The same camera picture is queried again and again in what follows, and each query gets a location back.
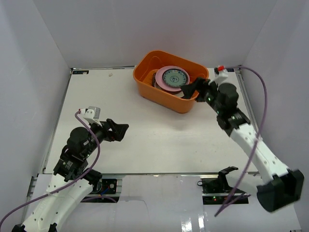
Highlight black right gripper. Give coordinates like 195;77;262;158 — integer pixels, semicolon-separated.
181;77;223;115

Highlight cream round plate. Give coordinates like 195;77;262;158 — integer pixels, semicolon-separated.
156;85;184;98

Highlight blue patterned round plate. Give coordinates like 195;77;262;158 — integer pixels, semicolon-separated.
162;69;189;88

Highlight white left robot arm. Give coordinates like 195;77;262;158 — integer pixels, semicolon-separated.
12;118;129;232

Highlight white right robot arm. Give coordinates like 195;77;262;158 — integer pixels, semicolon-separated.
181;77;304;212

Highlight orange plastic bin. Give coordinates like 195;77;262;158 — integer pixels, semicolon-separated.
133;50;209;114

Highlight left blue table label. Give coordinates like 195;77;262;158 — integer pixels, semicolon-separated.
72;70;89;75

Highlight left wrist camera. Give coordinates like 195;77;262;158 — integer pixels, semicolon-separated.
80;106;102;126

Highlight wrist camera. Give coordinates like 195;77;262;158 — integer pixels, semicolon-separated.
210;66;228;85
80;106;102;126

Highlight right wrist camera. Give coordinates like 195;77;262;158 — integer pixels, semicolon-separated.
210;66;228;85

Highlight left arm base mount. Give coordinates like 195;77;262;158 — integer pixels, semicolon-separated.
81;178;119;203

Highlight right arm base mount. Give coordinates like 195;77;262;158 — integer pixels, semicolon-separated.
197;166;238;205

